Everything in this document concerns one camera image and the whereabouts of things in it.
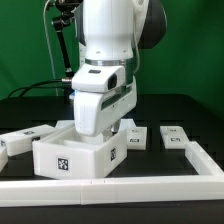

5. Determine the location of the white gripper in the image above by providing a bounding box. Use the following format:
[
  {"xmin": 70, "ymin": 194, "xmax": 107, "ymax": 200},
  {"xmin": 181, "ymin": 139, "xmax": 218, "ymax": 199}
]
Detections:
[{"xmin": 74, "ymin": 80, "xmax": 137, "ymax": 136}]

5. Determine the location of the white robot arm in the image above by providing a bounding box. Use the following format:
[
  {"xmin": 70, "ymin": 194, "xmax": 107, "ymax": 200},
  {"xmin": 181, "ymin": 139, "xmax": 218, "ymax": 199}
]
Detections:
[{"xmin": 72, "ymin": 0, "xmax": 167, "ymax": 136}]

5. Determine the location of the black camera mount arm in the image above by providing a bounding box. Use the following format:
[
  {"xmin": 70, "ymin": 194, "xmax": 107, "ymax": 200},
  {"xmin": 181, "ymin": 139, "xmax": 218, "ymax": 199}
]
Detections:
[{"xmin": 51, "ymin": 0, "xmax": 83, "ymax": 78}]

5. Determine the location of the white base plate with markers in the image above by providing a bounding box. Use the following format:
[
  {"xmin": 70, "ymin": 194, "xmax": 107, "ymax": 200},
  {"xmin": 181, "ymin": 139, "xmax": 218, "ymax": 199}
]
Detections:
[{"xmin": 55, "ymin": 119, "xmax": 136, "ymax": 130}]

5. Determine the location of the white block at left edge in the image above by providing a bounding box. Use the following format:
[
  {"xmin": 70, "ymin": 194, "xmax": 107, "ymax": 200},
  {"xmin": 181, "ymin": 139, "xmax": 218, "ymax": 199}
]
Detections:
[{"xmin": 0, "ymin": 147, "xmax": 8, "ymax": 172}]

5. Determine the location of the white long cabinet top block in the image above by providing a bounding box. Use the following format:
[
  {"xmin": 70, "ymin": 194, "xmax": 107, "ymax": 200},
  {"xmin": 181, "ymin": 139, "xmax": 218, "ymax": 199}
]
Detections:
[{"xmin": 0, "ymin": 125, "xmax": 56, "ymax": 156}]

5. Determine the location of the white L-shaped fence frame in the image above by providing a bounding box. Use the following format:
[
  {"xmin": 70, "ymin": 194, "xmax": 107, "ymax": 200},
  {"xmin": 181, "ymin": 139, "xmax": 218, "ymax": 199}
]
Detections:
[{"xmin": 0, "ymin": 142, "xmax": 224, "ymax": 207}]

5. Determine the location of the white cabinet door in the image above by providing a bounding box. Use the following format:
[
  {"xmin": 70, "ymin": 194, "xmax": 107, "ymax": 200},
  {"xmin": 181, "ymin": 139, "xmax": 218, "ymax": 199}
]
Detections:
[
  {"xmin": 160, "ymin": 126, "xmax": 189, "ymax": 149},
  {"xmin": 127, "ymin": 127, "xmax": 147, "ymax": 150}
]

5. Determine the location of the white cabinet body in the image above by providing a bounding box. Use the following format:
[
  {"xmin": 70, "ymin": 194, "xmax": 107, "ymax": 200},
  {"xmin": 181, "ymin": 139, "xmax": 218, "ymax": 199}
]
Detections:
[{"xmin": 33, "ymin": 125, "xmax": 127, "ymax": 179}]

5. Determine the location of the black cable bundle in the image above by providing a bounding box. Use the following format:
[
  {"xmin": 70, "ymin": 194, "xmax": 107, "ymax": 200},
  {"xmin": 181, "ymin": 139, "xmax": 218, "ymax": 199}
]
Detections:
[{"xmin": 7, "ymin": 77, "xmax": 75, "ymax": 98}]

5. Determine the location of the grey thin cable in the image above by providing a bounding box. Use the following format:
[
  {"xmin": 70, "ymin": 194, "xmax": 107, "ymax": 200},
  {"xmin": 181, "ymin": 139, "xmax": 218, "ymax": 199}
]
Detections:
[{"xmin": 42, "ymin": 0, "xmax": 60, "ymax": 97}]

